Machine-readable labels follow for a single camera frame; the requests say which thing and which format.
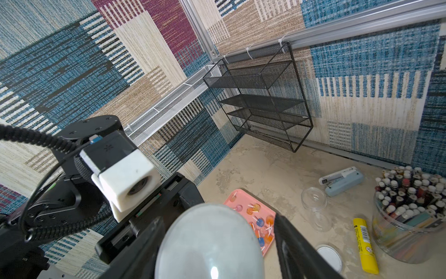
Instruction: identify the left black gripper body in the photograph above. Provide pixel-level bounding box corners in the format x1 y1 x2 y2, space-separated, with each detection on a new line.
95 172 204 264

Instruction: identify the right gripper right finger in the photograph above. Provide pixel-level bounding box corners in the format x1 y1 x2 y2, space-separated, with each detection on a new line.
274 213 342 279

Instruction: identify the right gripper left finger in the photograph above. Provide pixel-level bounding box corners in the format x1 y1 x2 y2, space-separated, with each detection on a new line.
100 217 166 279

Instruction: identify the translucent white jar lid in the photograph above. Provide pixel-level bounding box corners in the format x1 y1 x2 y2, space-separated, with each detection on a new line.
317 245 343 273

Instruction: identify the white lid candy jar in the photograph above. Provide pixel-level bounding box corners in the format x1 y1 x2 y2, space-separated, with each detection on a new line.
154 203 265 279

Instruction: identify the clear candy jar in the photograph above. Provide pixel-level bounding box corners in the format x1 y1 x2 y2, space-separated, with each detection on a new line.
301 187 332 232

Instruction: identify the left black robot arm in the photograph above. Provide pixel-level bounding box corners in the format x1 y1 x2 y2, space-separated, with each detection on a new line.
1 115 203 279

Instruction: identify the blue lollipop candy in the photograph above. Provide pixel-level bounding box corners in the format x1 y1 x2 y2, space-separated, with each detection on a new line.
253 216 265 228

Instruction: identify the pink plastic tray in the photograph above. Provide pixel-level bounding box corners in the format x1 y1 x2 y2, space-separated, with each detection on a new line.
224 188 276 257

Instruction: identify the pink lollipop candy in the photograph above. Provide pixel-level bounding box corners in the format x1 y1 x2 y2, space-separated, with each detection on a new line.
234 205 243 212

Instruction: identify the orange lollipop candy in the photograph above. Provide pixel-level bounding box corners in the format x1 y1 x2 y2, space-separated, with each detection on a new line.
246 203 261 215

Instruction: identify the grey stapler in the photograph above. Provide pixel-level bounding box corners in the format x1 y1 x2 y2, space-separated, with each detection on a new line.
319 167 364 197

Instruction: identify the clear cup of pencils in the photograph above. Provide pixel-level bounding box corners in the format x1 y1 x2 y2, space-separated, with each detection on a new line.
372 166 446 264

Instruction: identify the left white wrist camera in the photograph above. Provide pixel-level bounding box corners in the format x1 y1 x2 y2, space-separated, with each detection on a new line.
80 131 161 222

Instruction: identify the white wire mesh basket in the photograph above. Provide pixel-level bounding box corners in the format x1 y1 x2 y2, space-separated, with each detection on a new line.
124 64 213 146

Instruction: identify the black wire shelf rack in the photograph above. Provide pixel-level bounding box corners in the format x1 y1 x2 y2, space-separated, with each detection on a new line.
203 43 314 152

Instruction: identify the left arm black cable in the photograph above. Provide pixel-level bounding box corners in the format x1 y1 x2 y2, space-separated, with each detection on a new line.
0 123 116 243

